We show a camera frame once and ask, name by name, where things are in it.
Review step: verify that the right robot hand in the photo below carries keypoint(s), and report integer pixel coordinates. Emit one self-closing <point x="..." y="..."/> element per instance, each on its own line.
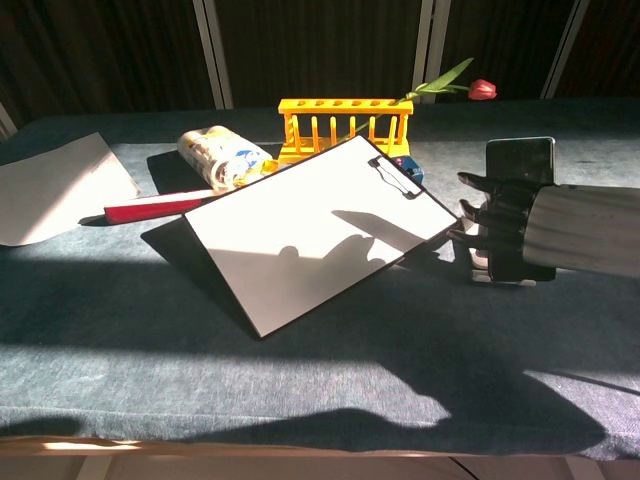
<point x="575" y="230"/>

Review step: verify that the white phone stand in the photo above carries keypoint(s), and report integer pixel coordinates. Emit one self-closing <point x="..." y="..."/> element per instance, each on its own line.
<point x="478" y="260"/>

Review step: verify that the red tulip flower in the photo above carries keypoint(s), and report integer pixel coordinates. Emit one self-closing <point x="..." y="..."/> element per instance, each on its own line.
<point x="482" y="90"/>

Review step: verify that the small blue box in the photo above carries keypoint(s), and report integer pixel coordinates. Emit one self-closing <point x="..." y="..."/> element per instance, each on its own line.
<point x="412" y="171"/>

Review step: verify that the black clipboard with white paper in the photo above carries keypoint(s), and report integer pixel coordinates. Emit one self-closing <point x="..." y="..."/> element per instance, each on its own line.
<point x="280" y="230"/>

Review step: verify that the yellow test tube rack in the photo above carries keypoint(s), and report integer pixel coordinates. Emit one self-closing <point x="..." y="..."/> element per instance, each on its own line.
<point x="300" y="107"/>

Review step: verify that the white yellow snack package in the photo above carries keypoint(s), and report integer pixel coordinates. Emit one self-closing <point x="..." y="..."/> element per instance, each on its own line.
<point x="220" y="155"/>

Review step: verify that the blue grey table cloth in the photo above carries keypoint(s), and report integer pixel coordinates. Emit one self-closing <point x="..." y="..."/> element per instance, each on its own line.
<point x="150" y="380"/>

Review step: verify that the white paper sheet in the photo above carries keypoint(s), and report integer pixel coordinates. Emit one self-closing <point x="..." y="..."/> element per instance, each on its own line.
<point x="55" y="190"/>

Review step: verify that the white window post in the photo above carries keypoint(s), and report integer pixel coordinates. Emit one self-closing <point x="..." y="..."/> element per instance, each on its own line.
<point x="5" y="122"/>
<point x="565" y="50"/>
<point x="429" y="45"/>
<point x="215" y="55"/>

